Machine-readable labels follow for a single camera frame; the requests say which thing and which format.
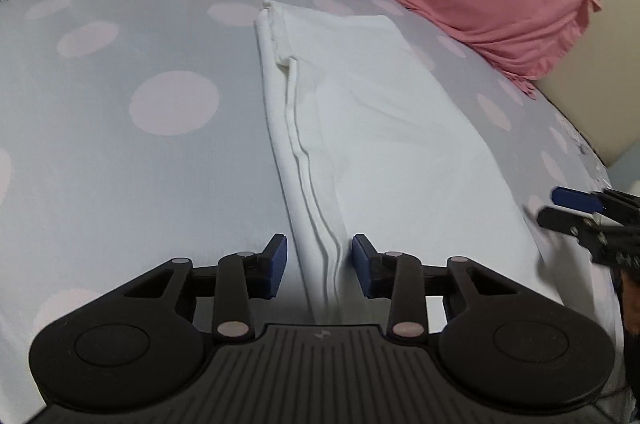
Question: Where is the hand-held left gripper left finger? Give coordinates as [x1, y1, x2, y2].
[95, 233, 288, 345]

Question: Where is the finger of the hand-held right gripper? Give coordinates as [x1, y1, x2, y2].
[537, 207, 640, 265]
[551, 185, 640, 221]

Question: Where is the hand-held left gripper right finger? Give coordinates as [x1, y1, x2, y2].
[352, 234, 546, 345]

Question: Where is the white t-shirt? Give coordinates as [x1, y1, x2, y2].
[253, 0, 631, 420]

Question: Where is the person's right hand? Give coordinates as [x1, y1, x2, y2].
[614, 265, 640, 341]

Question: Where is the cream padded headboard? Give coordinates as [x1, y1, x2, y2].
[457, 0, 640, 167]

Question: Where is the polka dot bed sheet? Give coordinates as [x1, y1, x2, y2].
[0, 0, 621, 405]

